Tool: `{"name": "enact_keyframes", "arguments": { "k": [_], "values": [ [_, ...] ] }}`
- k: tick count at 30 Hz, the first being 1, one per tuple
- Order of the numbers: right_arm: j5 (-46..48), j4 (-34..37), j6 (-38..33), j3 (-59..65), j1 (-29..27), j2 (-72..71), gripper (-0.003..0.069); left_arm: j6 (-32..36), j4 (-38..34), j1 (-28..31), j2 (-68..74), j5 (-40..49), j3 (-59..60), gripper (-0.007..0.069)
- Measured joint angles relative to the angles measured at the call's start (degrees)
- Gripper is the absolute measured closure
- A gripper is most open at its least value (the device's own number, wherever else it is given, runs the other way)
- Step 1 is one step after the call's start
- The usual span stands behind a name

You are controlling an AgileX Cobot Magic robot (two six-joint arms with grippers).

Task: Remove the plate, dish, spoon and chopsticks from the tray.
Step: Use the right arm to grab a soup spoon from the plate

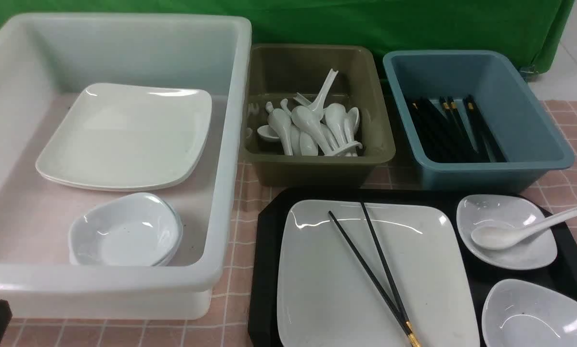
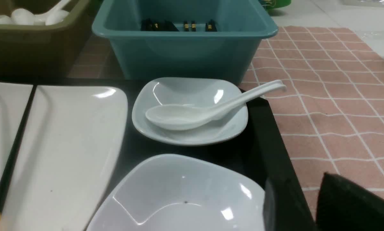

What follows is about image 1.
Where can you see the green cloth backdrop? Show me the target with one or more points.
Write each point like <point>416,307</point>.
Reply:
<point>527,32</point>

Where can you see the white bowl stack in bin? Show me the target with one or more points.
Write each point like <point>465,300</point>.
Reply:
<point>140,229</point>

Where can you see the black chopsticks bundle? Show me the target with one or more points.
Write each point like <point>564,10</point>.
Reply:
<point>448,137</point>

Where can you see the white small bowl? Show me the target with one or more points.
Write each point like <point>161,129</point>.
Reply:
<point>476,211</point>
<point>518,313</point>

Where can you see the white spoons pile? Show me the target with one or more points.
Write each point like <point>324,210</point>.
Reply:
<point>312,128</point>

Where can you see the large white square plate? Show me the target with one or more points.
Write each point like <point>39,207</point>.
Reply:
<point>325,298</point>

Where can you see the black chopstick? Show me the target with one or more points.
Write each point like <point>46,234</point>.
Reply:
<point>395,304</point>
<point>360,262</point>

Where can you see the pink checkered tablecloth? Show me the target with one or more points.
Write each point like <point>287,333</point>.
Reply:
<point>225,325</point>

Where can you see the white square plate in bin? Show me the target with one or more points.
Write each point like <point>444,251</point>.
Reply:
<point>119,137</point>

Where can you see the white ceramic soup spoon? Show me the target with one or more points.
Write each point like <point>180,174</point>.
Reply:
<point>498,238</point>

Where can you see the large white plastic bin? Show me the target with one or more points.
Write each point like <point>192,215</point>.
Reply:
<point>46,60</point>

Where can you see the olive green plastic bin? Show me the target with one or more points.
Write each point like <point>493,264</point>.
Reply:
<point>278,71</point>

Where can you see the blue plastic bin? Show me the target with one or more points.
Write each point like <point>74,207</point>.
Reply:
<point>526,133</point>

